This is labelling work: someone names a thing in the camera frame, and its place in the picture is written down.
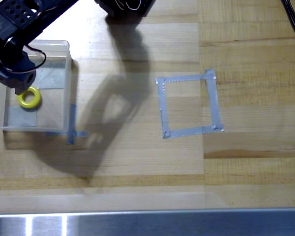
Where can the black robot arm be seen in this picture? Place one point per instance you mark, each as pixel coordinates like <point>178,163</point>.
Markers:
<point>19,22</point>

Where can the clear plastic container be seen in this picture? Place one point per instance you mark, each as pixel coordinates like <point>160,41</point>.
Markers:
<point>67,73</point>

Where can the grey tape patch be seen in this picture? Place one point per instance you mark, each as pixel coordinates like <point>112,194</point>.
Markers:
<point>51,78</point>
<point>19,118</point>

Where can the grey duct tape strip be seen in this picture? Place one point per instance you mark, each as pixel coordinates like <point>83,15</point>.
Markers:
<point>189,131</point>
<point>164,110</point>
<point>182,78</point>
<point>212,98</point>

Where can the shiny metal rail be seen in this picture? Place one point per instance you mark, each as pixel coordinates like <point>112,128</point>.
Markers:
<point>162,223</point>

